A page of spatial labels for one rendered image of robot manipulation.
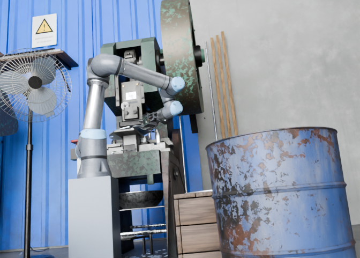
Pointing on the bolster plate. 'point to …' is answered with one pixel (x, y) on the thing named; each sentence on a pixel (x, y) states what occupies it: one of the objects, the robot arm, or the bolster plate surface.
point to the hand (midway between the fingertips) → (143, 126)
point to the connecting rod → (129, 56)
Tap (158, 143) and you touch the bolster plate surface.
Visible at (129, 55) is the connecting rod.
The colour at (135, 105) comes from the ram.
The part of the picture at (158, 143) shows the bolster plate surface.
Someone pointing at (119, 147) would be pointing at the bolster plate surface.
